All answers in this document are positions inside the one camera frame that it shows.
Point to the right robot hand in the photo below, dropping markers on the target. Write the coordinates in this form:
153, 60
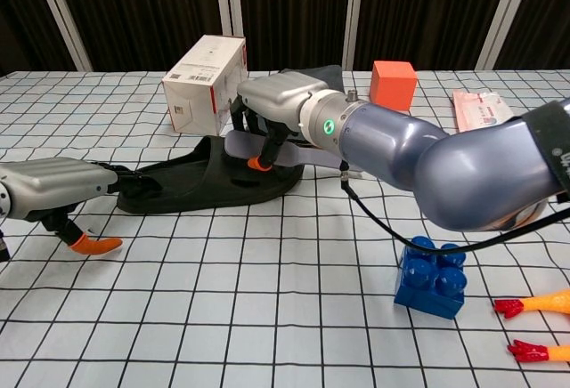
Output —
276, 99

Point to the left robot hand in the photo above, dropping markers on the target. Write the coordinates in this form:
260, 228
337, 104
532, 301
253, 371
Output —
58, 183

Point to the grey tool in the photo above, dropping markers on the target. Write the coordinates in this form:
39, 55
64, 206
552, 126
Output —
240, 145

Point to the black rubber slipper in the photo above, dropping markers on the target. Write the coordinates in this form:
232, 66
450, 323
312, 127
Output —
200, 188

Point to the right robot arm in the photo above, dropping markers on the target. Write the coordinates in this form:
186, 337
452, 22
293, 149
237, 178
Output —
445, 170

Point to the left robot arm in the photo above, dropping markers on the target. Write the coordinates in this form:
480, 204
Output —
2, 201

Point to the white cardboard box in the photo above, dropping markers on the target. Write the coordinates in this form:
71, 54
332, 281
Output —
191, 103

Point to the orange cube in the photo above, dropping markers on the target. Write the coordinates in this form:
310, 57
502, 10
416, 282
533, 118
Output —
392, 87

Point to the black folding screen white frames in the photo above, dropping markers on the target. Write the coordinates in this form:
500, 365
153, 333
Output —
142, 5

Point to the pink white wipes packet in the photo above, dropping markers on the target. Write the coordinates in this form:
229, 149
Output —
472, 107

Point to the checkered tablecloth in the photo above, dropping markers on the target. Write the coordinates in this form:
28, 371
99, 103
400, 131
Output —
222, 294

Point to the blue building block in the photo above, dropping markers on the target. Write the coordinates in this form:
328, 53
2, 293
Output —
427, 292

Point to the yellow rubber chicken toy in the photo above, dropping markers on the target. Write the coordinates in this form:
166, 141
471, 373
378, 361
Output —
548, 303

